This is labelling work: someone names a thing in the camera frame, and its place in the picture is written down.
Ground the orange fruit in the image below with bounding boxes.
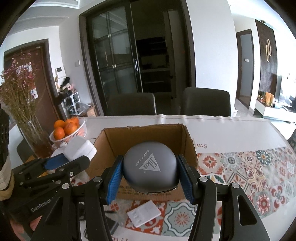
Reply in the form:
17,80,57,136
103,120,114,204
64,122,77,136
53,127,66,140

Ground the dark chair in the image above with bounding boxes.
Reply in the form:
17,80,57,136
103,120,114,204
181,87,231,117
107,93,157,116

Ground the dark chair right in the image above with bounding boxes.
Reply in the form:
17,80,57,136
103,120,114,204
181,87,231,117

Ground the dark glass door cabinet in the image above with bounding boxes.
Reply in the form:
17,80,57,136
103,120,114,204
79,1,194,116

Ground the orange fruit right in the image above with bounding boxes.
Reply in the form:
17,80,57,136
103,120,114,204
64,122,77,136

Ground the brown cardboard box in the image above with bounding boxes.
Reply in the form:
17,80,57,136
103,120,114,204
85,123,198,202

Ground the orange fruit left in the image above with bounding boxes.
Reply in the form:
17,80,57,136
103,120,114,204
53,127,66,140

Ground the dark chair left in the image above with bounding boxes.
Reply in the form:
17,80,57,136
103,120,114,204
107,93,157,116

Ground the white fruit basket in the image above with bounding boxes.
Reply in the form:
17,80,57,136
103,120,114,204
49,117,87,148

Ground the white square power adapter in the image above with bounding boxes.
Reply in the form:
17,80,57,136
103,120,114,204
63,136,97,161

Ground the patterned table runner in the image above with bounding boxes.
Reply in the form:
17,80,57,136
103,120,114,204
69,146,296,238

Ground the dark grey round case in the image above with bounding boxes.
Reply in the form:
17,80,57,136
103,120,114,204
123,142,179,194

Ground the black power adapter with cable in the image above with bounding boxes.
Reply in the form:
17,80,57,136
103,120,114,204
78,202,120,237

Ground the glass vase with dried flowers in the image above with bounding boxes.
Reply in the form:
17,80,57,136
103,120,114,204
1,53,53,158

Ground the white rectangular charger box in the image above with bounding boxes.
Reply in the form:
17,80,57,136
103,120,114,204
127,200,161,228

